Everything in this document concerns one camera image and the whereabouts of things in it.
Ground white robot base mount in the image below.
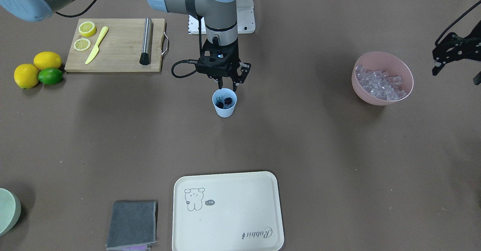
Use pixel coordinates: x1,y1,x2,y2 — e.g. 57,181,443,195
188,0,256,34

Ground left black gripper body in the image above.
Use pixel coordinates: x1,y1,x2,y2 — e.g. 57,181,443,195
442,29,481,64

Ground lemon slice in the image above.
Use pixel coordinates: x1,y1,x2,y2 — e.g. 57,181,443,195
78,21,97,37
73,38,91,52

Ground cream rabbit tray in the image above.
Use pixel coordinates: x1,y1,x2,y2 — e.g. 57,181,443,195
172,171,284,251

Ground grey folded cloth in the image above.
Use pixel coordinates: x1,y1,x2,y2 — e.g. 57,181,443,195
106,200,157,251

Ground whole lemon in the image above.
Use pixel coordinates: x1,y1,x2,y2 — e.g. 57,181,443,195
34,51,62,71
14,64,40,89

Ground mint green bowl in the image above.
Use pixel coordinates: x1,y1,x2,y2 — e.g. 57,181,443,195
0,188,21,236

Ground lower lemon slice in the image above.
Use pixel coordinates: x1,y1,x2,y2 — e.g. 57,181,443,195
73,38,91,52

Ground lower whole lemon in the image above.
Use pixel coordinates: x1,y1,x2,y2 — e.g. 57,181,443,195
14,64,40,89

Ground upper whole lemon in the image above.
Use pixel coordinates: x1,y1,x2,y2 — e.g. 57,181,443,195
34,51,62,71

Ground clear ice cubes pile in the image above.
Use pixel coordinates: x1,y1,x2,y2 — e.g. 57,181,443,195
354,65,407,101

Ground blue plastic cup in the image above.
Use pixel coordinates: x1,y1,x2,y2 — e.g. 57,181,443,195
212,88,237,118

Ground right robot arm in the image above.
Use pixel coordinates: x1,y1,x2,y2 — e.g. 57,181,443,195
1,0,254,91

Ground pink bowl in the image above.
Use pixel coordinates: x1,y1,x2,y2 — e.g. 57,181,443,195
351,52,413,106

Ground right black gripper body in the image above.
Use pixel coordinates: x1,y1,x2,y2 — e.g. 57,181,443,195
195,39,240,82

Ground wooden cutting board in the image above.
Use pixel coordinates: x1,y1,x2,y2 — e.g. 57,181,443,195
65,18,168,73

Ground upper lemon slice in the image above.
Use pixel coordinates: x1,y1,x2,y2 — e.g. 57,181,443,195
78,21,97,37

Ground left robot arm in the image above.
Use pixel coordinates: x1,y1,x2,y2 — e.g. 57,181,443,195
432,0,481,76

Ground steel muddler black tip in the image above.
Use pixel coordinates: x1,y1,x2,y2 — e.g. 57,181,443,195
139,18,153,65

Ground dark cherries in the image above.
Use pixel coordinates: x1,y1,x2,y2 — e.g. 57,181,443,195
215,97,233,109

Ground green lime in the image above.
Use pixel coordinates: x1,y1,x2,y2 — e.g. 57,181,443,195
38,68,63,85

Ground yellow plastic knife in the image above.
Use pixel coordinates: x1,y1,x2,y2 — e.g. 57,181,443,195
84,26,109,65

